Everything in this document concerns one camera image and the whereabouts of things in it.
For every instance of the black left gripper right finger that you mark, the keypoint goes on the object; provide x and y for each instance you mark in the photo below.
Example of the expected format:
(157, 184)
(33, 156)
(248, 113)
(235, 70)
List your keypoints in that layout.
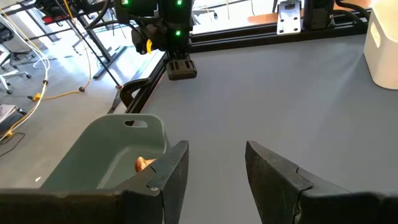
(273, 189)

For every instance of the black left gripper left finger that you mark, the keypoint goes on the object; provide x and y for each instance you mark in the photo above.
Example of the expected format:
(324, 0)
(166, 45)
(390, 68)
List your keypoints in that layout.
(172, 186)

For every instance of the brown-capped toy mushroom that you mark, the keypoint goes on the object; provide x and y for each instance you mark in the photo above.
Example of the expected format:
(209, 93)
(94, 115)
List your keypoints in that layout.
(140, 164)

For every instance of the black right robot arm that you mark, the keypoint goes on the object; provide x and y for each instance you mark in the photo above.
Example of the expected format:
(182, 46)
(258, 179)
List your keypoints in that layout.
(174, 18)

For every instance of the black tripod stand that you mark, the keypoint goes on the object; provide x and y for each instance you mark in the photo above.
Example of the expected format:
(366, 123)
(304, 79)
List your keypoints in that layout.
(93, 51)

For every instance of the teal plastic basket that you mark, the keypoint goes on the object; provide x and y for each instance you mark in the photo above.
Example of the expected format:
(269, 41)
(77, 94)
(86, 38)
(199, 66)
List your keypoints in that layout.
(99, 155)

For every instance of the grey table mat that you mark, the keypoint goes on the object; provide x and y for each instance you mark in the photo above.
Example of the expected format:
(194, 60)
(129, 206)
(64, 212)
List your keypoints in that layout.
(264, 109)

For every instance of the office chair with white base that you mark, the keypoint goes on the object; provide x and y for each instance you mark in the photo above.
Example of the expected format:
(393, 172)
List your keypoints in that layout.
(14, 74)

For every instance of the dark bag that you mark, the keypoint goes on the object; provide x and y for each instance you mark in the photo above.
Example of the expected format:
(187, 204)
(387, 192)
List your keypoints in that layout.
(9, 119)

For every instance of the white plastic basket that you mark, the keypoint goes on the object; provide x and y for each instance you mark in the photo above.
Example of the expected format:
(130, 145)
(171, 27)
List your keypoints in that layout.
(384, 56)

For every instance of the black desk frame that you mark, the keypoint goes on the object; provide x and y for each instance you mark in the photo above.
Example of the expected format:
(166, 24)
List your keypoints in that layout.
(109, 63)

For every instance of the black aluminium table frame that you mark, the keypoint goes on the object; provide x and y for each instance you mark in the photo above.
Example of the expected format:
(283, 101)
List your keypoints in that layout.
(248, 35)

